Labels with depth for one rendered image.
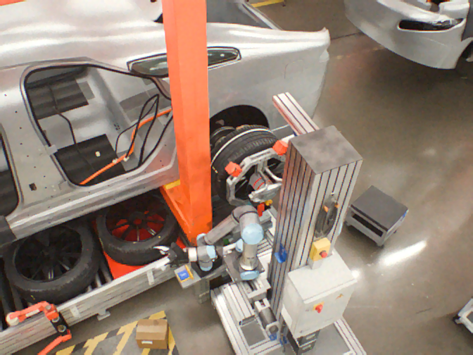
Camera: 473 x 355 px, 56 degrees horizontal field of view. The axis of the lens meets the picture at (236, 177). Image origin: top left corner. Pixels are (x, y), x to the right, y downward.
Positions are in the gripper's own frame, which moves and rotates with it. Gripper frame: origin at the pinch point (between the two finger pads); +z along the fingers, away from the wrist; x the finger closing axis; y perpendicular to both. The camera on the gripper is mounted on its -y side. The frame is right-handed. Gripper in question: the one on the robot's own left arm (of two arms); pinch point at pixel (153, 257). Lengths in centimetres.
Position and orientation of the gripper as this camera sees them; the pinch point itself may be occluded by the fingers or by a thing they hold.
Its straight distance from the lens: 261.9
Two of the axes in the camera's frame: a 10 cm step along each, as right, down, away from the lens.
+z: -9.9, 1.1, -1.3
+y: 0.0, 7.6, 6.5
